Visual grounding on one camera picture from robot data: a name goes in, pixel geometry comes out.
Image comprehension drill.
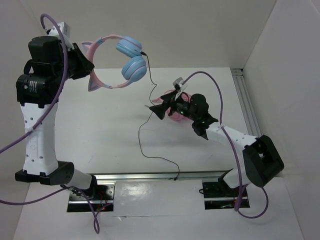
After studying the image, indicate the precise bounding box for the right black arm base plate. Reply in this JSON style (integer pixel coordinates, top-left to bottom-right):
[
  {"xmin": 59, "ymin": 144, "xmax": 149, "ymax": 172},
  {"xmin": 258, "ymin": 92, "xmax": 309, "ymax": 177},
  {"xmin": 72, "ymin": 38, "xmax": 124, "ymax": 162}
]
[{"xmin": 199, "ymin": 182, "xmax": 239, "ymax": 198}]

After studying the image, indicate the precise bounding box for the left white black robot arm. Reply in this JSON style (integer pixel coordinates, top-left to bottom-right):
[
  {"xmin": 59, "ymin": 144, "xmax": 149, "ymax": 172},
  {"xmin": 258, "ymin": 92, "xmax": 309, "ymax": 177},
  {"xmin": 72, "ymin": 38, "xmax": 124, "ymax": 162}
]
[{"xmin": 15, "ymin": 36, "xmax": 99, "ymax": 200}]

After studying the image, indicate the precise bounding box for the thin black headphone cable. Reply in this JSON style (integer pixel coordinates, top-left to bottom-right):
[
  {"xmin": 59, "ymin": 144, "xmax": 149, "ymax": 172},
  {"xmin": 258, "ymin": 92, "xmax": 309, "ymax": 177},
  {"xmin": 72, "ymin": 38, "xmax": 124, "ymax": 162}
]
[{"xmin": 138, "ymin": 51, "xmax": 181, "ymax": 181}]

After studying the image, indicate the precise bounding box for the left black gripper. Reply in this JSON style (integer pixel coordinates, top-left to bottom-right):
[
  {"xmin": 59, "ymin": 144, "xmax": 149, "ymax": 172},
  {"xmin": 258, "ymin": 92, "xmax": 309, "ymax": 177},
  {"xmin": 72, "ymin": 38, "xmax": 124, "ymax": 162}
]
[{"xmin": 53, "ymin": 42, "xmax": 95, "ymax": 83}]

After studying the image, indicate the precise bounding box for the front aluminium rail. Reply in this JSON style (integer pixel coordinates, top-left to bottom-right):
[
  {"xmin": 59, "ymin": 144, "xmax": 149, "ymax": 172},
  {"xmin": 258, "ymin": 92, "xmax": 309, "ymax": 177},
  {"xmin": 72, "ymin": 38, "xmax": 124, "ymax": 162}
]
[{"xmin": 94, "ymin": 171, "xmax": 226, "ymax": 183}]

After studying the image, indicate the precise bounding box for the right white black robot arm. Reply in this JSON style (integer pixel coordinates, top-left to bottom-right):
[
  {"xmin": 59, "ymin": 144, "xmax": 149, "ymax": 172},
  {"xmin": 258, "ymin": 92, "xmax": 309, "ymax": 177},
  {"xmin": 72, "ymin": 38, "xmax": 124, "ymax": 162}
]
[{"xmin": 149, "ymin": 92, "xmax": 285, "ymax": 196}]

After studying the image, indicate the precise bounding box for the aluminium rail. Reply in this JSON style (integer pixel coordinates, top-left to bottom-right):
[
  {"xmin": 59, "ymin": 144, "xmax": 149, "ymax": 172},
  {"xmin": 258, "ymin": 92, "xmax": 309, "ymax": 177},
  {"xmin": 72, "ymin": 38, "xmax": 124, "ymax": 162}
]
[
  {"xmin": 230, "ymin": 68, "xmax": 262, "ymax": 137},
  {"xmin": 94, "ymin": 171, "xmax": 226, "ymax": 183}
]

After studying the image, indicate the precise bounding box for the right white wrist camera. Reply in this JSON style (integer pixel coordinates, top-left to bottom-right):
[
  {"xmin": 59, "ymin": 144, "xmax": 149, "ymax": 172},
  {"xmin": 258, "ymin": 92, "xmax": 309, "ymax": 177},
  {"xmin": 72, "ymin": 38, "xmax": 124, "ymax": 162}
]
[{"xmin": 172, "ymin": 77, "xmax": 188, "ymax": 100}]

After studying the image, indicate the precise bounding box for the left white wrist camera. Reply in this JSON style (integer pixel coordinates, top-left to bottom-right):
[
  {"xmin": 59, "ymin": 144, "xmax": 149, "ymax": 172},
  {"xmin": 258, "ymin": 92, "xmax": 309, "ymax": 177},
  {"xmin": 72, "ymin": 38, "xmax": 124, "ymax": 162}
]
[{"xmin": 47, "ymin": 21, "xmax": 74, "ymax": 50}]

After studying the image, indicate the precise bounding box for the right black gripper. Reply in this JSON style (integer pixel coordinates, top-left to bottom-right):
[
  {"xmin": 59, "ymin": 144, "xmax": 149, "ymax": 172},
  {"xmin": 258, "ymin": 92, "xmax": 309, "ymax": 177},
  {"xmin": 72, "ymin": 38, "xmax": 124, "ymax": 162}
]
[{"xmin": 149, "ymin": 89, "xmax": 198, "ymax": 122}]

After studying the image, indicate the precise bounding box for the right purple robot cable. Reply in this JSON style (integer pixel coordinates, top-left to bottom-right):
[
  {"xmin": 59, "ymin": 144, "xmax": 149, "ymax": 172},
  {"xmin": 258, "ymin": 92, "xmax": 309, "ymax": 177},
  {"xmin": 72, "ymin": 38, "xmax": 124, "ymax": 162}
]
[{"xmin": 180, "ymin": 71, "xmax": 270, "ymax": 220}]

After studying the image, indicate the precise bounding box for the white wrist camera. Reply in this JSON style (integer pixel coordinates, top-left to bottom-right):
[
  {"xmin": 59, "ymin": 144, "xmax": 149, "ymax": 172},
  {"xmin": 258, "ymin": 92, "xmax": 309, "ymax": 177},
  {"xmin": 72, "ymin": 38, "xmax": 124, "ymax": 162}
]
[
  {"xmin": 172, "ymin": 77, "xmax": 188, "ymax": 100},
  {"xmin": 47, "ymin": 21, "xmax": 74, "ymax": 50}
]

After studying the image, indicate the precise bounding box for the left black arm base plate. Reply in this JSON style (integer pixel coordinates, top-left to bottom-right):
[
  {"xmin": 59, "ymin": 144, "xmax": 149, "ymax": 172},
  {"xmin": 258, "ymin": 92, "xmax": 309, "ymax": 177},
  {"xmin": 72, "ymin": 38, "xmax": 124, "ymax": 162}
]
[{"xmin": 69, "ymin": 182, "xmax": 115, "ymax": 204}]

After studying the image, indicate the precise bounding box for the right side aluminium rail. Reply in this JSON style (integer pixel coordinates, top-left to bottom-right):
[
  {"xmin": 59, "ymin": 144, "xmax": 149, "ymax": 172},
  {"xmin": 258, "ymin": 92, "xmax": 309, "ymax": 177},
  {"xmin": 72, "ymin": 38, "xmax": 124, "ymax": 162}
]
[{"xmin": 230, "ymin": 68, "xmax": 262, "ymax": 137}]

